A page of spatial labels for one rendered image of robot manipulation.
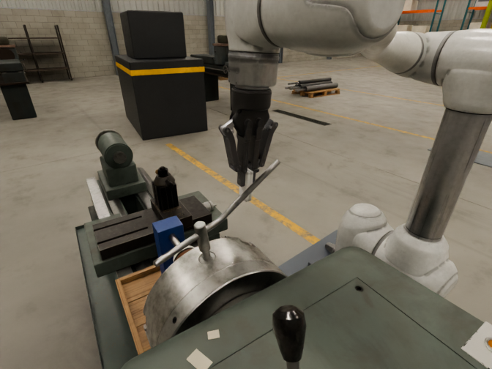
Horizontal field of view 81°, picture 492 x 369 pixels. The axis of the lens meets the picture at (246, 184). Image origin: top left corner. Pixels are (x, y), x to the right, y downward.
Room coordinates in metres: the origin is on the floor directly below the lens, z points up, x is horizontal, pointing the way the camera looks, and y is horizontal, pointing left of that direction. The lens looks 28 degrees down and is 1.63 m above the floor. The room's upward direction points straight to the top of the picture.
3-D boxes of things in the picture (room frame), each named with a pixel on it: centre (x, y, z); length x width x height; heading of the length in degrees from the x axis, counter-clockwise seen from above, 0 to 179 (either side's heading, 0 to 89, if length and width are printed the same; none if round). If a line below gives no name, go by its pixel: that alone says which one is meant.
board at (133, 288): (0.67, 0.20, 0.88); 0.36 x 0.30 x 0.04; 123
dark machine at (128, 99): (5.78, 1.67, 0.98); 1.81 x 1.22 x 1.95; 29
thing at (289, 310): (0.18, -0.04, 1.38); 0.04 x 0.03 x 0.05; 33
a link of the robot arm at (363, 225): (0.87, -0.44, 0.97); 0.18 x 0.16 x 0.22; 34
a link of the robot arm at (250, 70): (0.56, -0.01, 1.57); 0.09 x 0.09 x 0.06
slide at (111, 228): (0.96, 0.37, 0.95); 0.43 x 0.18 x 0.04; 123
